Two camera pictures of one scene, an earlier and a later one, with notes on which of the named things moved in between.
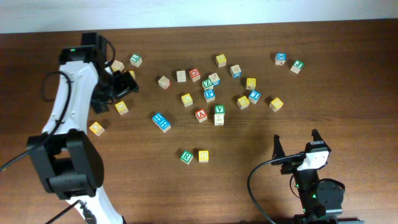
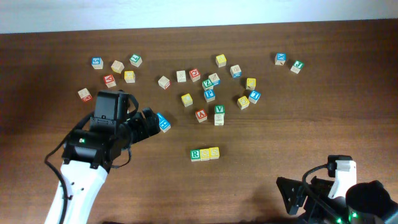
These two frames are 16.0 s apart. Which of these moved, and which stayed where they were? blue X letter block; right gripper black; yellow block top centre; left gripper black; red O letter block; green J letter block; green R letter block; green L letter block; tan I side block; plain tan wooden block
Moved: green R letter block; right gripper black; left gripper black
Stayed: yellow block top centre; plain tan wooden block; green L letter block; tan I side block; green J letter block; blue X letter block; red O letter block
